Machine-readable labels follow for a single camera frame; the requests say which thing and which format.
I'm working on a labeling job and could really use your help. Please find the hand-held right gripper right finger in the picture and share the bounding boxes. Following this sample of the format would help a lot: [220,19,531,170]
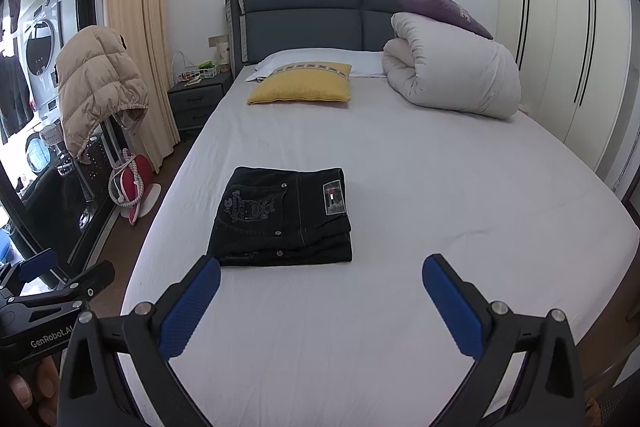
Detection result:
[421,253,586,427]

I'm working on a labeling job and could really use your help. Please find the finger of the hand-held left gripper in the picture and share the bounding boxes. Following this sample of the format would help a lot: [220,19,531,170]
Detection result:
[10,260,116,314]
[0,248,61,295]

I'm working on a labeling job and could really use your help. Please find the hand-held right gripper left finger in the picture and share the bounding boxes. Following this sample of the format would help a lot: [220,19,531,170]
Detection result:
[57,255,223,427]

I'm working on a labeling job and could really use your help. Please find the black denim pants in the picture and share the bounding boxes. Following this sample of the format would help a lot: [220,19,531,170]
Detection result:
[206,166,354,268]

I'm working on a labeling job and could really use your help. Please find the person's left hand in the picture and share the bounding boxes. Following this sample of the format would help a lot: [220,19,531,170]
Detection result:
[7,354,60,423]

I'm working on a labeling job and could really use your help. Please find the red and white appliance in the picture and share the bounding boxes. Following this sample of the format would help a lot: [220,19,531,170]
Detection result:
[109,148,163,225]

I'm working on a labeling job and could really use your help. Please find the black perforated panel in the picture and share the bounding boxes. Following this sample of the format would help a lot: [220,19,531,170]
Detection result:
[75,132,119,204]

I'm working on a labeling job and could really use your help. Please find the bed with white sheet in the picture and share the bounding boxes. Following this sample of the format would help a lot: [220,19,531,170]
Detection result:
[120,52,640,427]

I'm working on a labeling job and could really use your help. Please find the dark hanging clothing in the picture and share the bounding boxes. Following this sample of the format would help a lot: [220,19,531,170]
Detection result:
[0,52,33,145]

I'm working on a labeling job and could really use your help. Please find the beige puffer jacket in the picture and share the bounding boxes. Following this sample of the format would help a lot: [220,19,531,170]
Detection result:
[54,26,150,160]

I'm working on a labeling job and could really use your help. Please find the dark mesh chair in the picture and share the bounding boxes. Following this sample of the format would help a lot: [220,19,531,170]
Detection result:
[585,382,640,427]

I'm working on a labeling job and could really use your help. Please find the dark grey nightstand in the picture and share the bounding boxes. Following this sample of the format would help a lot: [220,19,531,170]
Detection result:
[167,72,234,142]

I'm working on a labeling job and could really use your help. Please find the white washing machine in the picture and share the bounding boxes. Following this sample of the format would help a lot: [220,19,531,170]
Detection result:
[20,0,66,128]

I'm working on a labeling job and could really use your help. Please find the rolled white duvet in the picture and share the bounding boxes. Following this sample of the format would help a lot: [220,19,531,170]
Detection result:
[382,12,522,122]

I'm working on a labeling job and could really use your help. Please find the yellow pillow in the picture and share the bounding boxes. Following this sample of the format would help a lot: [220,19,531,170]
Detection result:
[246,61,353,108]

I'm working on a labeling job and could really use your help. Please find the white pillow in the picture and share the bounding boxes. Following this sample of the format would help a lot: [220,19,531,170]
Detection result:
[245,49,388,82]

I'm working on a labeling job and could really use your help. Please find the beige curtain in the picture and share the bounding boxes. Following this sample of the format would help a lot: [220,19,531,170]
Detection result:
[102,0,182,175]

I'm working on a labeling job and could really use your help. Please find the cream wardrobe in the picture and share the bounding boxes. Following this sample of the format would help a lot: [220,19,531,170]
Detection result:
[497,0,637,174]

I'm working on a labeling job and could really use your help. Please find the purple pillow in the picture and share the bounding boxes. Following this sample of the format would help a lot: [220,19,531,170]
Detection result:
[396,0,494,40]

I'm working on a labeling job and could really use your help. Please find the dark grey bed headboard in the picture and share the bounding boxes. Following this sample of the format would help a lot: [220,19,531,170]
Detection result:
[225,0,441,75]

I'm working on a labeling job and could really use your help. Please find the white wire basket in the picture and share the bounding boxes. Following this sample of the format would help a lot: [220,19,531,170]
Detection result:
[171,51,221,84]

